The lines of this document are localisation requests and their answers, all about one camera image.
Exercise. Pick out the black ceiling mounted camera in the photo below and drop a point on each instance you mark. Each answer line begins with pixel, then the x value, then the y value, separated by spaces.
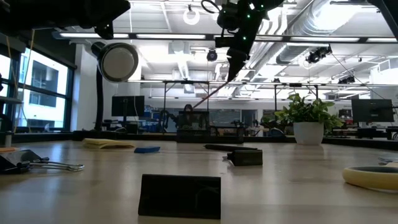
pixel 317 55

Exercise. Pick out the large glass window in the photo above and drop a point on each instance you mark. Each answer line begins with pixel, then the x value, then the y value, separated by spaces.
pixel 43 87

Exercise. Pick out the person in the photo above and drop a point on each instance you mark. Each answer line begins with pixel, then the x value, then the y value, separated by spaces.
pixel 188 108

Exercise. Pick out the orange pencil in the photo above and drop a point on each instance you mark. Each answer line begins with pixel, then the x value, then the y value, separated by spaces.
pixel 7 149
pixel 211 95

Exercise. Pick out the black marker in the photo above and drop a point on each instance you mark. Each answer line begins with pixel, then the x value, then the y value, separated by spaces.
pixel 227 147

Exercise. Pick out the yellow sticky note pad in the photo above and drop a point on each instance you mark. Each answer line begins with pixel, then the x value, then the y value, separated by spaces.
pixel 105 143

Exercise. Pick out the black desk lamp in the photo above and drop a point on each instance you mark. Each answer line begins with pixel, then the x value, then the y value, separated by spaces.
pixel 118 62

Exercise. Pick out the black mesh desk organizer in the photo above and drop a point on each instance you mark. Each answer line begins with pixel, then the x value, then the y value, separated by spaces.
pixel 217 138

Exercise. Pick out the green plant in white pot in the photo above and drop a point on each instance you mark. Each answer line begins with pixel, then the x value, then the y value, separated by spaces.
pixel 308 133

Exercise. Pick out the black binder clip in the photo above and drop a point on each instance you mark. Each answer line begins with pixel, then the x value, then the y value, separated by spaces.
pixel 247 157
pixel 15 161
pixel 180 196

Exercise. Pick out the black metal rig frame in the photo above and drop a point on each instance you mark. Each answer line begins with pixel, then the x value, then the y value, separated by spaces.
pixel 295 85
pixel 186 82

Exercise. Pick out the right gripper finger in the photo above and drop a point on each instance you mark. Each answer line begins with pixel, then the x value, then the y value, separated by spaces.
pixel 237 63

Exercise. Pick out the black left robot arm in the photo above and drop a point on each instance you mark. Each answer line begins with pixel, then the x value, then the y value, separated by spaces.
pixel 62 12

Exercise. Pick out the black overhead camera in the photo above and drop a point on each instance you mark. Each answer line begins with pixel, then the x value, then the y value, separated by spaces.
pixel 212 55

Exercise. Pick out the black computer monitor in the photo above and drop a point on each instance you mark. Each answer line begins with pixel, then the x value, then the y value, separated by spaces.
pixel 373 110
pixel 127 105

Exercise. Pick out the blue eraser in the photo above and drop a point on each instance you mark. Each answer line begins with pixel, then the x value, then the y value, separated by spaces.
pixel 147 149

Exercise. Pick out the silver ventilation duct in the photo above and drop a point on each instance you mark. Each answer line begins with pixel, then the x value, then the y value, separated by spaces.
pixel 298 46

